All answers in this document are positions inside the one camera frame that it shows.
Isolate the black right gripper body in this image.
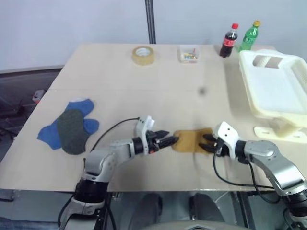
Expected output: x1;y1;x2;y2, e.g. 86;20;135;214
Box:
211;136;229;158

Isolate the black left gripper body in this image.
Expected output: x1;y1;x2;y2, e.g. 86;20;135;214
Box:
145;130;161;154

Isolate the tan sock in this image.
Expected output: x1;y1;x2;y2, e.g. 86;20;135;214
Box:
172;127;214;154

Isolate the white plastic basket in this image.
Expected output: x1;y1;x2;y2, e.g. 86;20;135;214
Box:
239;49;307;127

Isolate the clear box of colourful bits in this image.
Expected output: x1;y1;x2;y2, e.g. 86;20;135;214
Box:
177;45;201;64

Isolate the tan packing tape roll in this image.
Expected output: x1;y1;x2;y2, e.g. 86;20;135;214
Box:
131;46;156;66

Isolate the blue sock with white cuff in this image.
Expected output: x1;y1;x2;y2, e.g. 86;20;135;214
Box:
65;97;95;117

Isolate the grey rounded robot body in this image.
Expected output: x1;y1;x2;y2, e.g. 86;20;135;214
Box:
143;219;240;230

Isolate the dark grey knit sock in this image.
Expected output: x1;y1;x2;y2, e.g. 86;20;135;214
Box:
57;109;86;156

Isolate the cola bottle with red cap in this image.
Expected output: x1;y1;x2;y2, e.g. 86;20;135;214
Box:
219;23;240;58

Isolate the green bottle with yellow cap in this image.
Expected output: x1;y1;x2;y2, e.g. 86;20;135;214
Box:
236;20;261;53

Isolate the black vertical pole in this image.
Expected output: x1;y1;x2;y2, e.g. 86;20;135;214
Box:
144;0;157;45

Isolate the orange and white floor object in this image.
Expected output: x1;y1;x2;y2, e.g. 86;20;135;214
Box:
32;89;47;105

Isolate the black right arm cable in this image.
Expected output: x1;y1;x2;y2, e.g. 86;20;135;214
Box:
212;146;276;191

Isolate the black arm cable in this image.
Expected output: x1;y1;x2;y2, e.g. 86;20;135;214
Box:
83;116;141;164
212;146;276;191

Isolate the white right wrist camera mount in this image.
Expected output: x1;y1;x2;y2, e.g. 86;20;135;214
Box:
213;121;241;159

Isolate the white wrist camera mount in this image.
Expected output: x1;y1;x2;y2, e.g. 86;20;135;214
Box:
135;115;155;147
213;121;241;159

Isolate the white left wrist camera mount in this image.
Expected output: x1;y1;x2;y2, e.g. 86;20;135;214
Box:
135;115;155;147

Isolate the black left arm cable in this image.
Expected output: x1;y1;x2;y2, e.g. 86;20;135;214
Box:
83;116;141;164

